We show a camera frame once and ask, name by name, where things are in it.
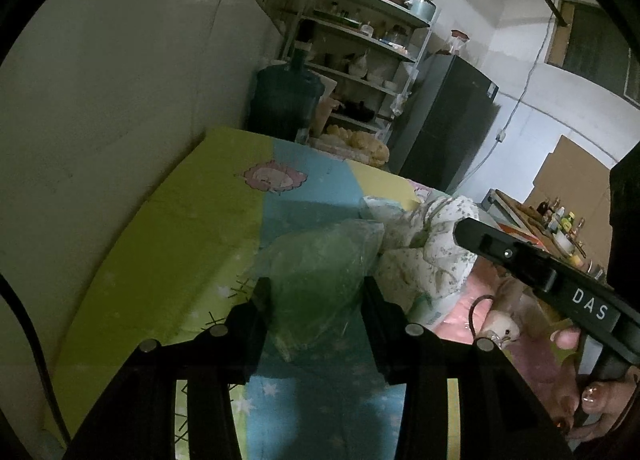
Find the wall power outlet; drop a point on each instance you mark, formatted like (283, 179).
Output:
(501, 135)

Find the black frying pan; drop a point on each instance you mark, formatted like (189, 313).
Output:
(357, 111)

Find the row of white bowls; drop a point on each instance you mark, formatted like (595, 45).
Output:
(372, 74)

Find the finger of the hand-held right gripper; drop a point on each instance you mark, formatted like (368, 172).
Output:
(500, 250)

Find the window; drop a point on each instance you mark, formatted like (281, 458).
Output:
(600, 50)

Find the white bowl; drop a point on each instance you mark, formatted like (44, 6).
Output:
(562, 241)

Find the metal pot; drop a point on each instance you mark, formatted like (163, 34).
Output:
(422, 9)

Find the white sack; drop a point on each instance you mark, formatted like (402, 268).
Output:
(325, 105)

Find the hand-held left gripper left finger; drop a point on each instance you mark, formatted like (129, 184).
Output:
(247, 335)

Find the dark grey refrigerator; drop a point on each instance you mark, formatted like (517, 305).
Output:
(440, 125)

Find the crumpled floral white cloth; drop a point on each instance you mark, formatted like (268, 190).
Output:
(440, 240)

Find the glass jar with red lid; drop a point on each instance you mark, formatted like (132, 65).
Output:
(456, 43)

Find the white metal shelf rack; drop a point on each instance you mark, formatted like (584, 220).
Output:
(422, 35)

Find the pale pink bunny plush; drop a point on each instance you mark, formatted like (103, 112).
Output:
(505, 330)

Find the cardboard wall sheet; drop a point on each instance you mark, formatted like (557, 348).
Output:
(570, 175)

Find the person's right hand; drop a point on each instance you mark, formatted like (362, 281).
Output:
(600, 397)

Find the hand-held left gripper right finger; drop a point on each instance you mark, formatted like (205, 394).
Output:
(385, 335)

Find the wooden cutting board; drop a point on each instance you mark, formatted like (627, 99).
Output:
(515, 212)

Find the blue water jug with pump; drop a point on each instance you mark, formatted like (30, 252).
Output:
(285, 95)

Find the clear plastic bag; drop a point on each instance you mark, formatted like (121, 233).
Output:
(385, 207)

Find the translucent green plastic bag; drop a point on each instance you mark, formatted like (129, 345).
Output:
(315, 280)

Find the yellow woven basket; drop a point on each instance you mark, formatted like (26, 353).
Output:
(360, 145)

